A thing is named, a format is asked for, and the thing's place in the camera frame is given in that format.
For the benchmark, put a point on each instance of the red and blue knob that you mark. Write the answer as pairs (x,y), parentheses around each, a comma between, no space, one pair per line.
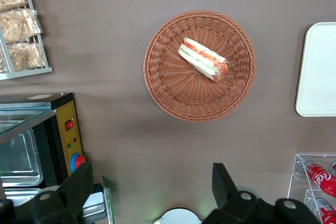
(77,161)

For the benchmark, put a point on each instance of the red cola can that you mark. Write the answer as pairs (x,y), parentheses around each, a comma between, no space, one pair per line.
(325,211)
(333,168)
(320,178)

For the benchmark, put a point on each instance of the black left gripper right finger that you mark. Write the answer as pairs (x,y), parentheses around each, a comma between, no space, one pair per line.
(236,208)

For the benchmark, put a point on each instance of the cream plastic tray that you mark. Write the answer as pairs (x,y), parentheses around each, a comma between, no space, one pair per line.
(319,72)

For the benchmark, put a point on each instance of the clear upright sign holder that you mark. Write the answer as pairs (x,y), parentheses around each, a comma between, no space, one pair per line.
(108,203)

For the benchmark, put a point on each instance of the black food warmer yellow panel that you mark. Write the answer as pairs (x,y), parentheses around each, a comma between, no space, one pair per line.
(63,113)

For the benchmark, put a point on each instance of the steel pan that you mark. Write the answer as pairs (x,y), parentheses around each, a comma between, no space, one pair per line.
(18,155)

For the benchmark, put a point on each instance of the glass warmer door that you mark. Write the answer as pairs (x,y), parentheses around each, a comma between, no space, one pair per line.
(21,119)

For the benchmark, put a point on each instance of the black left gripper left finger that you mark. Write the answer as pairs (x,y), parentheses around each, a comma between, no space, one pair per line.
(65,197)

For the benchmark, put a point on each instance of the round brown wicker basket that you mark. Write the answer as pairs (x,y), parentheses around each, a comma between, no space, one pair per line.
(181,98)

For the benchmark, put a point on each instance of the white round container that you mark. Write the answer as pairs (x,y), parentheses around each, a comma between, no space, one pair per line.
(178,217)

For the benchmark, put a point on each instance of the red rocker switch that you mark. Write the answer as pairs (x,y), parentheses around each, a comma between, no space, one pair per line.
(69,125)

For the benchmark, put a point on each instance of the clear acrylic can dispenser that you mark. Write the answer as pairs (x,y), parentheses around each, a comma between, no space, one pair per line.
(298,171)

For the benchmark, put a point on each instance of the plastic-wrapped sandwich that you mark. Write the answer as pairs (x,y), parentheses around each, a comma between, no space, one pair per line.
(202,57)

